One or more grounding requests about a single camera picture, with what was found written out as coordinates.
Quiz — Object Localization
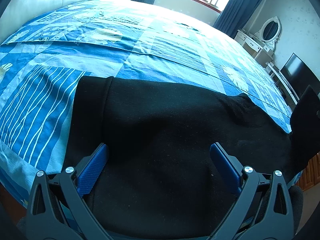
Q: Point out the black pants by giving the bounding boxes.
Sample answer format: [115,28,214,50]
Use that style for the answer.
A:
[63,76,319,239]

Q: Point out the brown wooden cabinet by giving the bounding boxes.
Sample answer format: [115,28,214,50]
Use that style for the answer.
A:
[296,153,320,191]

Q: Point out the white tv stand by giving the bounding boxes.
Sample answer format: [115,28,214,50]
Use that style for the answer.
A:
[265,62,299,109]

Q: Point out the black flat television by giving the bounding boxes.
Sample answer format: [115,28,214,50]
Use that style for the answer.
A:
[280,53,319,98]

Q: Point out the blue patchwork bed sheet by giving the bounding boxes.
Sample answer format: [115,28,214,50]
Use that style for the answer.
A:
[1,0,291,206]

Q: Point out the white vanity dresser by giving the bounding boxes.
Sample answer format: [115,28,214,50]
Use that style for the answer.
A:
[234,30,273,67]

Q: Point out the white oval vanity mirror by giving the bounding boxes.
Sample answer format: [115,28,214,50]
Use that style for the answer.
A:
[254,16,281,51]

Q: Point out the dark blue right curtain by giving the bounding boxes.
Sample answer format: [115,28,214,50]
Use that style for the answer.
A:
[213,0,262,38]

